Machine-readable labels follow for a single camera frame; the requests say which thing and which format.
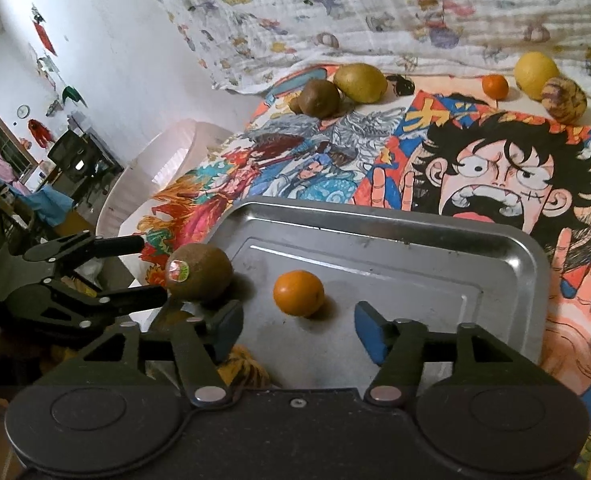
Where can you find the small orange tangerine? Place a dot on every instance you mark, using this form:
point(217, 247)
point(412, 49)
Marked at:
point(298, 293)

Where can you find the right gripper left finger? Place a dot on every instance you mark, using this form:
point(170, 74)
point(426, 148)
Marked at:
point(199, 346)

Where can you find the kiwi with sticker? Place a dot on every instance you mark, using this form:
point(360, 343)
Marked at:
point(197, 271)

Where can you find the striped pepino melon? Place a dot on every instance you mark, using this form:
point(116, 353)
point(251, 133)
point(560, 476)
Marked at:
point(241, 370)
point(564, 100)

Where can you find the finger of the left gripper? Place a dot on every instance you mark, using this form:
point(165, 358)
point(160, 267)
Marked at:
point(84, 246)
point(81, 310)

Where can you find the anime colouring poster mat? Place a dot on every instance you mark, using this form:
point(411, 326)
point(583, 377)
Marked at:
point(437, 150)

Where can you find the yellow lemon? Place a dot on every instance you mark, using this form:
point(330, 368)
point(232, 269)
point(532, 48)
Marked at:
point(532, 71)

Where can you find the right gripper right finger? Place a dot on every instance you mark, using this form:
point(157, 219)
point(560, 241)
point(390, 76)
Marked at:
point(396, 347)

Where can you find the cartoon print white cloth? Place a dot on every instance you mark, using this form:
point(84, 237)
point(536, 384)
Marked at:
point(248, 45)

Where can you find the large brown kiwi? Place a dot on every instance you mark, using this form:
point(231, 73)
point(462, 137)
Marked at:
point(320, 98)

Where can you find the black office chair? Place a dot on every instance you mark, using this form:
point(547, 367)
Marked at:
point(81, 166)

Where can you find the green-yellow pear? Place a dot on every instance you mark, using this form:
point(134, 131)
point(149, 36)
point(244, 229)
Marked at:
point(362, 83)

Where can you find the metal baking tray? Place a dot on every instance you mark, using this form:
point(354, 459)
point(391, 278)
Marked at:
point(439, 271)

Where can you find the small brown kiwi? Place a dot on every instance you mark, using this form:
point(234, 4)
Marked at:
point(294, 105)

